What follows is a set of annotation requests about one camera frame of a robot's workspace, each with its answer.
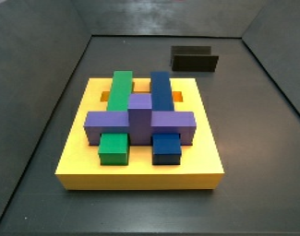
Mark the black stand block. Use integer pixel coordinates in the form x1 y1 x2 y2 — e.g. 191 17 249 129
170 46 218 72

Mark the blue long block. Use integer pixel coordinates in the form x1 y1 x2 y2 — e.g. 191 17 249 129
150 72 182 165

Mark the purple cross-shaped block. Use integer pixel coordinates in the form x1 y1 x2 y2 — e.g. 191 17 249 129
84 94 197 146

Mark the yellow base board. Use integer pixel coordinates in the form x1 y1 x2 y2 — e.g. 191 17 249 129
55 78 225 190

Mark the green long block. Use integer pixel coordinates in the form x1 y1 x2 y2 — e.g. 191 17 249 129
98 71 132 165

